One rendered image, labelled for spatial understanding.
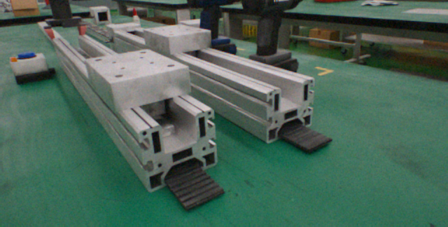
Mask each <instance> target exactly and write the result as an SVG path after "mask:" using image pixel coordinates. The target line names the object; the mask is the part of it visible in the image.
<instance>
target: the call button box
mask: <svg viewBox="0 0 448 227"><path fill-rule="evenodd" d="M16 58H17V60H18V61H17V62H11V61H10V64H11V66H12V69H13V73H14V75H15V80H16V82H17V84H23V83H29V82H34V81H40V80H45V79H49V78H50V74H55V68H54V67H52V68H48V66H47V63H46V59H45V58H44V56H43V54H42V53H38V54H35V55H34V56H31V57H16Z"/></svg>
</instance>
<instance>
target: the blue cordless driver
mask: <svg viewBox="0 0 448 227"><path fill-rule="evenodd" d="M236 1H238V0H187V2H188V5H189V7H191V8H203V9H204V10H203V11H202V12H201V14H200V25H199V28H200V29H206V30H210V31H211V45H212V47H211V48H212V49H214V50H219V51H222V52H224V53H228V54H231V55H235V56H236V54H235V53H236V52H237V47H236V46H235V44H234V43H231V42H230V38H228V37H226V36H219V35H218V34H219V22H220V19H221V18H222V12H223V9H222V8H221V6H228V5H233V3H234V2H236Z"/></svg>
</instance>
